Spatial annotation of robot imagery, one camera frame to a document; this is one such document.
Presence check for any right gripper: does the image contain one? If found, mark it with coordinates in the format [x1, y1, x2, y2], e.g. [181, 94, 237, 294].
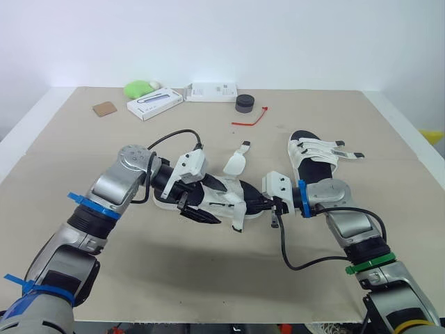
[249, 195, 291, 215]

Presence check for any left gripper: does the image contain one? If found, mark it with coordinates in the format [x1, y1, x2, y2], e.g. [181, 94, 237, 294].
[168, 182, 223, 225]

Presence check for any white sandal with black insole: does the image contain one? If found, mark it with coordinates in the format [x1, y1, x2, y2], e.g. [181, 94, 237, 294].
[152, 140, 267, 234]
[287, 129, 366, 186]

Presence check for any red zip tie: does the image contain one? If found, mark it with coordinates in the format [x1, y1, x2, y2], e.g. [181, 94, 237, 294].
[231, 106, 270, 127]

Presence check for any dark grey cylinder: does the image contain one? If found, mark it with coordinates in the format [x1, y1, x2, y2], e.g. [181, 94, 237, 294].
[234, 93, 255, 114]

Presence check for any white box with blue print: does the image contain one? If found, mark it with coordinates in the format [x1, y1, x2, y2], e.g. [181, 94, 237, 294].
[125, 87, 185, 122]

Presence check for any plain white flat box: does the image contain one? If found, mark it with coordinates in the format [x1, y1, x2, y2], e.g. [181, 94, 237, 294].
[181, 81, 238, 104]

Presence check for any green rounded case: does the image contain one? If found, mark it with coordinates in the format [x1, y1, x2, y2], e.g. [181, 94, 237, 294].
[123, 79, 154, 100]

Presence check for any brown square coaster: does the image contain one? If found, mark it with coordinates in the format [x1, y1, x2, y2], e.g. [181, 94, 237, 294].
[92, 101, 118, 119]

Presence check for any yellow object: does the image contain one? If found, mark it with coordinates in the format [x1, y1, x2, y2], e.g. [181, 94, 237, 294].
[418, 129, 445, 145]

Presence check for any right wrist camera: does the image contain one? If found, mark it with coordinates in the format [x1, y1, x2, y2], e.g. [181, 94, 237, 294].
[261, 170, 296, 214]

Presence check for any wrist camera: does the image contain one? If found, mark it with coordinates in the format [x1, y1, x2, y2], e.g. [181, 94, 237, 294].
[261, 170, 296, 214]
[162, 148, 209, 200]

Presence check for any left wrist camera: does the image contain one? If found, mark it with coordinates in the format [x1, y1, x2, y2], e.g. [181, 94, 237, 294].
[162, 148, 209, 200]

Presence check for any black cable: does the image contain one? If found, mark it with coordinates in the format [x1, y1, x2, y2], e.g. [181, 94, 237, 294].
[133, 129, 206, 205]
[270, 205, 387, 271]

